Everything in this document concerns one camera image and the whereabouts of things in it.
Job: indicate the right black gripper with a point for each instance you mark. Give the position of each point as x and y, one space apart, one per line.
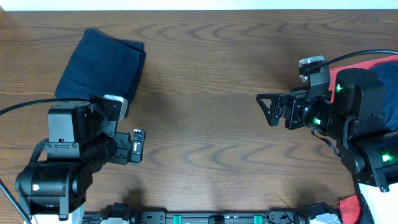
296 99

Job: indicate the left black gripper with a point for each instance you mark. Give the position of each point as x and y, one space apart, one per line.
124 153

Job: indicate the navy blue shorts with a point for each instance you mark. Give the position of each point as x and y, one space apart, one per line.
102 65

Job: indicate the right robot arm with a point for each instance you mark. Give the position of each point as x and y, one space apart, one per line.
358 109

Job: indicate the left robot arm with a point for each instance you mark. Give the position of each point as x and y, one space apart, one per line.
83 137

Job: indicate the blue garment in pile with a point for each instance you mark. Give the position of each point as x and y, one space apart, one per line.
387 74

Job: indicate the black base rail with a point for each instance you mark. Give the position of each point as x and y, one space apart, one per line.
121 213

